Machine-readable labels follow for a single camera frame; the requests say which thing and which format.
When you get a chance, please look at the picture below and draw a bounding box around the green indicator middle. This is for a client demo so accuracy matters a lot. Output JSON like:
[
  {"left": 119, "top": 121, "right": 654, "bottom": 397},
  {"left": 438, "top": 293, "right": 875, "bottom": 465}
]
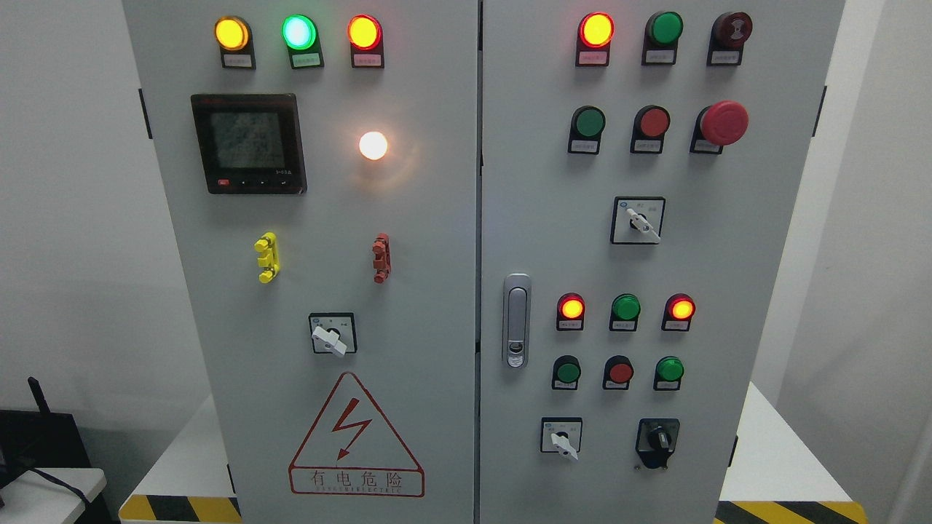
[{"left": 609, "top": 294, "right": 641, "bottom": 332}]

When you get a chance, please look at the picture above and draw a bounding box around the green push button upper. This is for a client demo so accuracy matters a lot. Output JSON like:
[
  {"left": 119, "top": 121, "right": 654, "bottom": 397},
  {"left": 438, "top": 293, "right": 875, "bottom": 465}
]
[{"left": 568, "top": 106, "right": 606, "bottom": 155}]

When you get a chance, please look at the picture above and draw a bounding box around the red push button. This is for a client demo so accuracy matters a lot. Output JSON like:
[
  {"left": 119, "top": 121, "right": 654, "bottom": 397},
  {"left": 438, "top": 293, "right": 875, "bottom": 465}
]
[
  {"left": 602, "top": 355, "right": 633, "bottom": 390},
  {"left": 630, "top": 104, "right": 671, "bottom": 154}
]

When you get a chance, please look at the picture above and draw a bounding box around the red push button upper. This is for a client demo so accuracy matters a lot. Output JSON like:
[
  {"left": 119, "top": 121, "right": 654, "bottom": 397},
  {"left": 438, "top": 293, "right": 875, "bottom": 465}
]
[{"left": 630, "top": 104, "right": 671, "bottom": 154}]

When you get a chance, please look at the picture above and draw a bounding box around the green push button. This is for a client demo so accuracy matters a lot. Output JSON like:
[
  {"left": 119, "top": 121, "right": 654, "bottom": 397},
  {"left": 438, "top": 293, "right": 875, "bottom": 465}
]
[
  {"left": 653, "top": 356, "right": 685, "bottom": 391},
  {"left": 568, "top": 106, "right": 606, "bottom": 155},
  {"left": 550, "top": 355, "right": 580, "bottom": 390}
]

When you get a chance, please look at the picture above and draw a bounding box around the black cable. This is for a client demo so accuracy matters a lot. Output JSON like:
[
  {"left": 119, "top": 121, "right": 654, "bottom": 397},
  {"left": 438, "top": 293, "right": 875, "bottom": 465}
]
[{"left": 0, "top": 466, "right": 93, "bottom": 509}]

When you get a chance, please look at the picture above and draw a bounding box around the green push button lower left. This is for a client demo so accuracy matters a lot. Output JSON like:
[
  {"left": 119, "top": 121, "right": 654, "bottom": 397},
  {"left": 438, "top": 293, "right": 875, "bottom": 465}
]
[{"left": 550, "top": 355, "right": 580, "bottom": 390}]

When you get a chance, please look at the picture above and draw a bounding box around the white selector switch lower right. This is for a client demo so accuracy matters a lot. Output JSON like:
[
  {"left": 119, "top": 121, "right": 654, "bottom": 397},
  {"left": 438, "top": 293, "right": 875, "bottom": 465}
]
[{"left": 540, "top": 417, "right": 583, "bottom": 461}]

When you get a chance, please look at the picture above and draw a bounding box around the red lit indicator light left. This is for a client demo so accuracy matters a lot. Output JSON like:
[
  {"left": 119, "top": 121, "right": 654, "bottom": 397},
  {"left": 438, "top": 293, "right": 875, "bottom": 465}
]
[{"left": 347, "top": 14, "right": 385, "bottom": 68}]

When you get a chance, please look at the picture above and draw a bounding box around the green indicator top right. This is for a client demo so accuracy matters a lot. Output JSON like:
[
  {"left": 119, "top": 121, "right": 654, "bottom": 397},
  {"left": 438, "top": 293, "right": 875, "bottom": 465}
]
[{"left": 641, "top": 11, "right": 684, "bottom": 66}]

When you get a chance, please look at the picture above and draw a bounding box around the red emergency stop button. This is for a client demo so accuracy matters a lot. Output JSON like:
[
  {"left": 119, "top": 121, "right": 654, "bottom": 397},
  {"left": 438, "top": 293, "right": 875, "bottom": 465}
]
[{"left": 690, "top": 100, "right": 749, "bottom": 155}]

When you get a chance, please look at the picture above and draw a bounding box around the dark red buzzer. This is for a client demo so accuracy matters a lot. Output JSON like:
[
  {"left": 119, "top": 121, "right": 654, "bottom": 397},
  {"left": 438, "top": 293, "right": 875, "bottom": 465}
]
[{"left": 708, "top": 11, "right": 753, "bottom": 66}]

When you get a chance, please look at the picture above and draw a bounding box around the white selector switch upper right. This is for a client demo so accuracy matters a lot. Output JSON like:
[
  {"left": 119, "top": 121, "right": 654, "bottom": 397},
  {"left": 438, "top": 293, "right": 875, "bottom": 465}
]
[{"left": 610, "top": 196, "right": 666, "bottom": 245}]

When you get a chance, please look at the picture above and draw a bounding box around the red terminal connector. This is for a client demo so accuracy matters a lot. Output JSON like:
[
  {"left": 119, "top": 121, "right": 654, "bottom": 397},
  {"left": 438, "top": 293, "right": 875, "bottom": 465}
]
[{"left": 371, "top": 233, "right": 392, "bottom": 283}]

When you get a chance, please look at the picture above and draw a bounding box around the green lit indicator light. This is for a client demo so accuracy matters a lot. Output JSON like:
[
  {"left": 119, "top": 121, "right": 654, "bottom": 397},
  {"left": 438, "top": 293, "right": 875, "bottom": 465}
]
[{"left": 282, "top": 14, "right": 324, "bottom": 69}]

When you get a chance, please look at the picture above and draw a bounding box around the grey right cabinet door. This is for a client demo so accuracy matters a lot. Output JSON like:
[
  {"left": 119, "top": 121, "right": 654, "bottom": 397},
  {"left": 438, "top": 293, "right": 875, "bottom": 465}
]
[{"left": 478, "top": 1, "right": 845, "bottom": 523}]

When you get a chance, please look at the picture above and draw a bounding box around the yellow indicator light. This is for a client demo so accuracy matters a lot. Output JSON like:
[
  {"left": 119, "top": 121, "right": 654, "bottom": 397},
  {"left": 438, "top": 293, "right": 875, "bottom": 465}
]
[{"left": 214, "top": 15, "right": 256, "bottom": 69}]

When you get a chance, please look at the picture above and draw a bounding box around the white selector switch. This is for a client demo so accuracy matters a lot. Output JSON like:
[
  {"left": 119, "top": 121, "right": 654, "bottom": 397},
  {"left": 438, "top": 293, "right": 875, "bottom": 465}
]
[
  {"left": 610, "top": 196, "right": 666, "bottom": 245},
  {"left": 540, "top": 417, "right": 583, "bottom": 461}
]

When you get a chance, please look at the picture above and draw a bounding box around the black rotary knob switch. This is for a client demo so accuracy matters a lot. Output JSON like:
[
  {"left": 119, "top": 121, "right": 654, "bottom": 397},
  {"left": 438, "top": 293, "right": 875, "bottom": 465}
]
[{"left": 635, "top": 418, "right": 680, "bottom": 470}]

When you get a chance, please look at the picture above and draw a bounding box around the white platform with hazard stripes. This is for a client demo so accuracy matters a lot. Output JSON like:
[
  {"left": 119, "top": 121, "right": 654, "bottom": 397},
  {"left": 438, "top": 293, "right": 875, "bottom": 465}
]
[{"left": 119, "top": 381, "right": 869, "bottom": 524}]

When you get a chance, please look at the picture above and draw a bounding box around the red high voltage warning sticker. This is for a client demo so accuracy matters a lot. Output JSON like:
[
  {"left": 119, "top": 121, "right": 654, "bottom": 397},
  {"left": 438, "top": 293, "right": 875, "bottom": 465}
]
[{"left": 288, "top": 372, "right": 425, "bottom": 498}]

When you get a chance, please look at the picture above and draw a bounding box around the white side table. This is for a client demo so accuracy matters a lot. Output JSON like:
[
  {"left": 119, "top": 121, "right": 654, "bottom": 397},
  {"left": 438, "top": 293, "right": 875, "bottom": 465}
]
[{"left": 0, "top": 468, "right": 106, "bottom": 523}]

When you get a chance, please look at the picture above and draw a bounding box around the green push button lower right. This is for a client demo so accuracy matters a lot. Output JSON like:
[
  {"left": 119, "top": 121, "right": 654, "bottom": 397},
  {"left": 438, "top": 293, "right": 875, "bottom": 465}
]
[{"left": 653, "top": 356, "right": 685, "bottom": 391}]

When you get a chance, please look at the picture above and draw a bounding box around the black device with antenna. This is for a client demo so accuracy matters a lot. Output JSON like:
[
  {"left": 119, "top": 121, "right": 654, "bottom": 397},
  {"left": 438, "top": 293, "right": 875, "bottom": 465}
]
[{"left": 1, "top": 377, "right": 113, "bottom": 523}]

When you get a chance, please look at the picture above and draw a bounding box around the white lit indicator lamp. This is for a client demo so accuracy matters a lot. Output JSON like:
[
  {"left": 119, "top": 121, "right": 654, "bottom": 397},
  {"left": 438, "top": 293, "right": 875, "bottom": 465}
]
[{"left": 358, "top": 130, "right": 389, "bottom": 162}]

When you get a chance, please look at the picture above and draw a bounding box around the red push button lower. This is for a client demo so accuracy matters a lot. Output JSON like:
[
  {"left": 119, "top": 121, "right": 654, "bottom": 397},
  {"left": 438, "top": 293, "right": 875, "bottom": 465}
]
[{"left": 602, "top": 355, "right": 633, "bottom": 390}]

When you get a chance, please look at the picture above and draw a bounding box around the red lit indicator top right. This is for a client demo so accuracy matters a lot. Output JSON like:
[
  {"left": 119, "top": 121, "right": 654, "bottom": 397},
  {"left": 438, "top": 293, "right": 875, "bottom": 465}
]
[{"left": 575, "top": 11, "right": 615, "bottom": 68}]

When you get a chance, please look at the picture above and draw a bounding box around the grey left cabinet door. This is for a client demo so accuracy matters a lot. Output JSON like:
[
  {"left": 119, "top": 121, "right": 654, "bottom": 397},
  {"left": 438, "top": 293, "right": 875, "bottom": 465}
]
[{"left": 124, "top": 1, "right": 479, "bottom": 523}]

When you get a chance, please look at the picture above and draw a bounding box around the red indicator middle right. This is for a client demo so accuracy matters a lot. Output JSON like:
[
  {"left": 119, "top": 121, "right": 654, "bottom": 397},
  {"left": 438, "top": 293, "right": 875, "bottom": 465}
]
[{"left": 661, "top": 294, "right": 696, "bottom": 332}]

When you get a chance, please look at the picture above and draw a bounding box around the silver door lock handle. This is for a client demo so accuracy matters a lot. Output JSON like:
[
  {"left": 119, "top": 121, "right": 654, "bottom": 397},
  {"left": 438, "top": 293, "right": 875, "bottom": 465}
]
[{"left": 502, "top": 273, "right": 532, "bottom": 369}]

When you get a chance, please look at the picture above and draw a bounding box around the white selector switch left door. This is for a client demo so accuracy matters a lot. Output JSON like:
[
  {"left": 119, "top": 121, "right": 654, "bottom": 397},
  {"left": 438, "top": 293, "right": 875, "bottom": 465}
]
[{"left": 308, "top": 312, "right": 358, "bottom": 357}]

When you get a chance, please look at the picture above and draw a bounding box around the yellow terminal connector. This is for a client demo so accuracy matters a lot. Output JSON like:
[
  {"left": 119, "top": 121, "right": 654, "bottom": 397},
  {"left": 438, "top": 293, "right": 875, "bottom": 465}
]
[{"left": 253, "top": 231, "right": 280, "bottom": 283}]

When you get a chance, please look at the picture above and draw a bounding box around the grey cabinet door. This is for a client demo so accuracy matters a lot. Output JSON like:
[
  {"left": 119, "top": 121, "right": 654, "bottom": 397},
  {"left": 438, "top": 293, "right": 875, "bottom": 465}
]
[
  {"left": 478, "top": 1, "right": 845, "bottom": 523},
  {"left": 124, "top": 1, "right": 479, "bottom": 523}
]

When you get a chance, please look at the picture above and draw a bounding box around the red indicator middle left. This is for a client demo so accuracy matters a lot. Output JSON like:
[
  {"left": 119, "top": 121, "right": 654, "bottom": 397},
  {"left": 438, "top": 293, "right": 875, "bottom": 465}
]
[{"left": 556, "top": 293, "right": 585, "bottom": 331}]

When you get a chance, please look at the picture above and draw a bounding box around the black digital power meter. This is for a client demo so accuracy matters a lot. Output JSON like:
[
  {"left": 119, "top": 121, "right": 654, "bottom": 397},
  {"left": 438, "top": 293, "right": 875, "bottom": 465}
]
[{"left": 190, "top": 93, "right": 307, "bottom": 194}]

